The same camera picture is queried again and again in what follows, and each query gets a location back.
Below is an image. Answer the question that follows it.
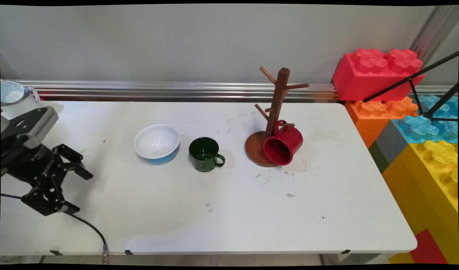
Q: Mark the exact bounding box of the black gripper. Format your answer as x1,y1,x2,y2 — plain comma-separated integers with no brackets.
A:
0,144,94,217

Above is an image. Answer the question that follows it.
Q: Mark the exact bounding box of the red speckled mug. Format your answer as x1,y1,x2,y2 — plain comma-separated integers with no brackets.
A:
263,120,304,166

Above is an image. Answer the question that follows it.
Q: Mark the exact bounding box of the white and blue mug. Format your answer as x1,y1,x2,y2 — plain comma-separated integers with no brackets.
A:
0,79,41,108

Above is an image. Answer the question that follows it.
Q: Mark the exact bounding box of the white and blue bowl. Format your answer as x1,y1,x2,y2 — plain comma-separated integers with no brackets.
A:
134,124,181,165

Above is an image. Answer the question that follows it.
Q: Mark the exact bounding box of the dark green enamel mug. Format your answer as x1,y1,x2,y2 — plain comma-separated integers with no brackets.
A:
188,137,226,173

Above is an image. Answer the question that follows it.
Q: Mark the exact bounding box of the brown wooden mug tree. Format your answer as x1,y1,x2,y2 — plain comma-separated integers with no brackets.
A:
245,66,310,168

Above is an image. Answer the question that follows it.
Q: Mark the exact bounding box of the orange toy brick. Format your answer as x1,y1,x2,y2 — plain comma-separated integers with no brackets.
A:
344,96,419,149

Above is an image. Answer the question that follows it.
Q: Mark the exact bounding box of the dark green toy brick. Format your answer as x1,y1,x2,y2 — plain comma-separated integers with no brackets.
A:
368,141,391,174

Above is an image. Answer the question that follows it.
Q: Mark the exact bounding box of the large red toy brick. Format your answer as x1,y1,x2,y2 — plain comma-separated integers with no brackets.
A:
332,48,425,102

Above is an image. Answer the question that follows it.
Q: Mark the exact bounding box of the grey toy brick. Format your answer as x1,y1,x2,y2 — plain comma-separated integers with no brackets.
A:
375,120,414,164

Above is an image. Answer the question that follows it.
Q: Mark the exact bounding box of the light blue toy brick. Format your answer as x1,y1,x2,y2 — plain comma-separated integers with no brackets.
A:
392,94,459,144

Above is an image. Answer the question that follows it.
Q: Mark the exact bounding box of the yellow toy brick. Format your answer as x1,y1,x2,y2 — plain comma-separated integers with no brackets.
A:
381,140,459,264

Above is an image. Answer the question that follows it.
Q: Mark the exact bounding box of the low red toy brick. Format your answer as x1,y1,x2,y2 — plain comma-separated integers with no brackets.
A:
409,229,449,265

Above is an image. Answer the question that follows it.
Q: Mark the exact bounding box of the slanted aluminium profile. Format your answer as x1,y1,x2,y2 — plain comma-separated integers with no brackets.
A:
409,5,459,57

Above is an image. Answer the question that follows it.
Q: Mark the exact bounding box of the black cable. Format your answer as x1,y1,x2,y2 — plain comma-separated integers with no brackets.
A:
0,193,110,265

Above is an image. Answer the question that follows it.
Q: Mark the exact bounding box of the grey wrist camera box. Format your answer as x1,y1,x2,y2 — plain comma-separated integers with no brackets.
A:
4,106,60,149

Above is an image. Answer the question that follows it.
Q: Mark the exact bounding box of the horizontal aluminium rail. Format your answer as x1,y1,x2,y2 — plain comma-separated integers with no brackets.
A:
12,79,458,102

